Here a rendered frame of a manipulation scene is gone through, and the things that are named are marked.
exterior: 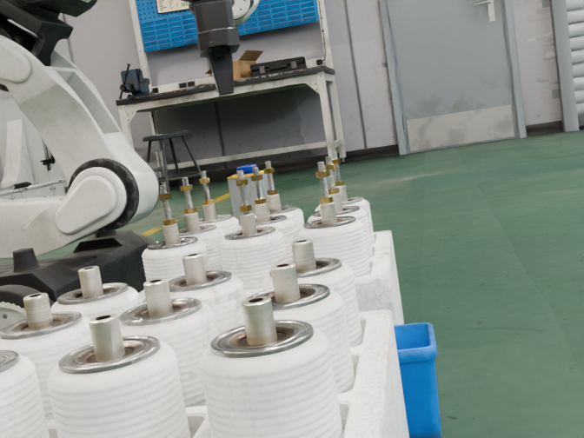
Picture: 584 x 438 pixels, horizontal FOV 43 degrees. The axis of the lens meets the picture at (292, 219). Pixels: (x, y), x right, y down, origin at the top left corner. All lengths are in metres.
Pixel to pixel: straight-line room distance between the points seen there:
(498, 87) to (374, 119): 1.00
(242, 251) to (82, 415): 0.54
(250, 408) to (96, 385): 0.11
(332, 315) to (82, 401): 0.22
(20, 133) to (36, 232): 3.30
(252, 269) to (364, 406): 0.49
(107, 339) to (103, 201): 0.90
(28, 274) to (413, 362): 0.75
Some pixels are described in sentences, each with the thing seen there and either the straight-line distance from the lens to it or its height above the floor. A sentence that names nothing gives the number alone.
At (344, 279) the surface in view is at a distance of 0.75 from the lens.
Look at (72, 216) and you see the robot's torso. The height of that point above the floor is 0.29.
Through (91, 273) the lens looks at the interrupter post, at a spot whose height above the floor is 0.28.
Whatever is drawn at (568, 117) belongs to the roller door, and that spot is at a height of 0.11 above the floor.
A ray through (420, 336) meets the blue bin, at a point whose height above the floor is 0.10.
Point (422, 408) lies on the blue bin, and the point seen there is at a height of 0.05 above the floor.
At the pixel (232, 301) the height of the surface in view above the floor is 0.23.
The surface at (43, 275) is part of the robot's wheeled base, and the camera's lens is 1.41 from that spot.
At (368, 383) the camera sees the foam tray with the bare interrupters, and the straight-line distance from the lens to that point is 0.64.
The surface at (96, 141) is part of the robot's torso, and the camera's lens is 1.50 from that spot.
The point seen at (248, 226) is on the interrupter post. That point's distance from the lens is 1.08.
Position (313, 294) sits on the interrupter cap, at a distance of 0.65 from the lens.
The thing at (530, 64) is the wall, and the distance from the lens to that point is 6.24.
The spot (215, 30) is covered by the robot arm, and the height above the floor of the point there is 0.54.
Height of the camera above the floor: 0.40
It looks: 7 degrees down
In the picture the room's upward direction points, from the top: 9 degrees counter-clockwise
